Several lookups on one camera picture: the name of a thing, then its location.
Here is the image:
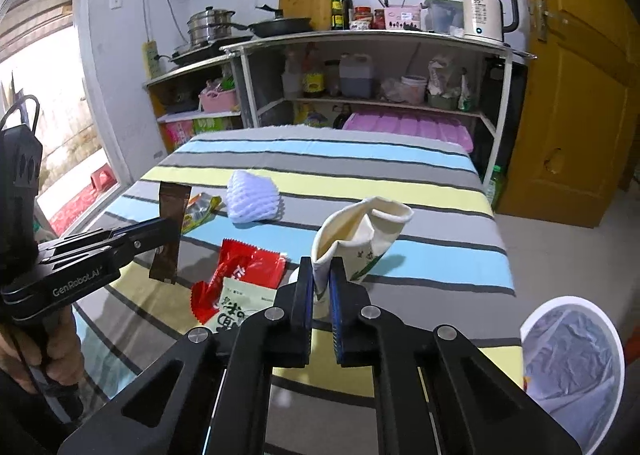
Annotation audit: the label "white electric kettle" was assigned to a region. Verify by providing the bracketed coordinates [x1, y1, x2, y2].
[459, 0, 520, 44]

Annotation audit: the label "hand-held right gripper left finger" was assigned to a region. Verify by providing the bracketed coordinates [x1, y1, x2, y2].
[57, 257, 316, 455]

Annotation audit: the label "pink plastic basket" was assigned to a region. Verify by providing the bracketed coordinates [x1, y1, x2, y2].
[198, 87, 239, 114]

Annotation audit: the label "pink quilted mat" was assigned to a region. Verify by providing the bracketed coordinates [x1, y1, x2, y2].
[342, 111, 474, 154]

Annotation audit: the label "crumpled plastic bags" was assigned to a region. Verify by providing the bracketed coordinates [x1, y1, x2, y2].
[427, 54, 477, 112]

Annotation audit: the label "dark oil jug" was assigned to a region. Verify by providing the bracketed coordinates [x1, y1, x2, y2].
[338, 53, 376, 99]

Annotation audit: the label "white trash bin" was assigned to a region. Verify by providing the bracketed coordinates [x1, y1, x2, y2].
[519, 295, 627, 455]

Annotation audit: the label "pale green snack packet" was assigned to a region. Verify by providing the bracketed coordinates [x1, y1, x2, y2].
[212, 277, 279, 336]

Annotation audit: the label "green plastic bottle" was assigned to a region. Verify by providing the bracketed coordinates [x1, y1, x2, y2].
[484, 164, 507, 212]

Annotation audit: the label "steel steamer pot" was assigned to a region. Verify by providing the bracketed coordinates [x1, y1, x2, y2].
[186, 7, 237, 47]

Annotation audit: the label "black induction cooker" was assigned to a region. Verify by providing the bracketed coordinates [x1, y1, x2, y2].
[169, 41, 237, 68]

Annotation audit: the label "clear storage container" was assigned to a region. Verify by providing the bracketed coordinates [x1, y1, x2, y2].
[422, 0, 466, 36]

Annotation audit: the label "metal door handle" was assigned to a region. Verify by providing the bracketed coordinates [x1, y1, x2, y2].
[529, 0, 552, 42]

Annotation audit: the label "white foam fruit net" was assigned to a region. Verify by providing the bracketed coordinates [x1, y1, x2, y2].
[226, 169, 284, 226]

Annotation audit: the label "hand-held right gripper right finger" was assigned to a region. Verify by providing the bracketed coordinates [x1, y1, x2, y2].
[326, 256, 584, 455]

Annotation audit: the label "pink utensil box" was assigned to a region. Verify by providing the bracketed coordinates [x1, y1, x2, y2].
[383, 4, 424, 31]

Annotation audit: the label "white paper cup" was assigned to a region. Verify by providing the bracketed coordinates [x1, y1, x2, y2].
[311, 197, 415, 304]

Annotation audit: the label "wooden door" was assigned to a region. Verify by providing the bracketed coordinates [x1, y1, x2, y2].
[494, 0, 640, 229]

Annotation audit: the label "yellow label bottle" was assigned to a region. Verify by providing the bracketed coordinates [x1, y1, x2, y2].
[302, 54, 326, 98]

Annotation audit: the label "striped tablecloth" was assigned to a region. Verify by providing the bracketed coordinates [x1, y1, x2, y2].
[74, 125, 527, 455]

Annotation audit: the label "red plastic stool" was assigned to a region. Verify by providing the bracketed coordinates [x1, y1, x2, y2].
[90, 167, 117, 192]

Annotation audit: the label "white plastic bucket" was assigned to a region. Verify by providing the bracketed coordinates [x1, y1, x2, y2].
[399, 75, 429, 106]

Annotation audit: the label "red flat snack packet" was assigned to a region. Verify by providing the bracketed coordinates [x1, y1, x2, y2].
[189, 238, 287, 327]

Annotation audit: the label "colourful snack packages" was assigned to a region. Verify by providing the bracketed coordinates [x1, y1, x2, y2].
[164, 116, 242, 154]

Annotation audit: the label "clear plastic bottle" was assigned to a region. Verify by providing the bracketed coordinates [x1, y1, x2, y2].
[281, 57, 304, 99]

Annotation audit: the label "black frying pan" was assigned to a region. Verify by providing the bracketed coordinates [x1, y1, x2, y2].
[247, 16, 314, 39]

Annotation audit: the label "white metal shelf unit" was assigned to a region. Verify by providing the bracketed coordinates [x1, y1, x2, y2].
[219, 29, 537, 176]

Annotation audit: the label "person's left hand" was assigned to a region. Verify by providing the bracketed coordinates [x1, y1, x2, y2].
[0, 312, 85, 398]

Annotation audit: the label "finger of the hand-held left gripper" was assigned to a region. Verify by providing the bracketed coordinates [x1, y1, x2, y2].
[104, 236, 173, 268]
[107, 216, 180, 245]

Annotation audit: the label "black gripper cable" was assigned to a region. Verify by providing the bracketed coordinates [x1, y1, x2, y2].
[0, 94, 42, 132]

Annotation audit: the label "brown snack packet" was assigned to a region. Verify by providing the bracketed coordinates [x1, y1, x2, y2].
[148, 181, 191, 285]

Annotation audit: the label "wooden side shelf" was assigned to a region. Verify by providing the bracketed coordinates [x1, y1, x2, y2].
[142, 56, 247, 156]

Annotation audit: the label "yellow power strip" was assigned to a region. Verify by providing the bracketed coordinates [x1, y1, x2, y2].
[143, 40, 160, 79]

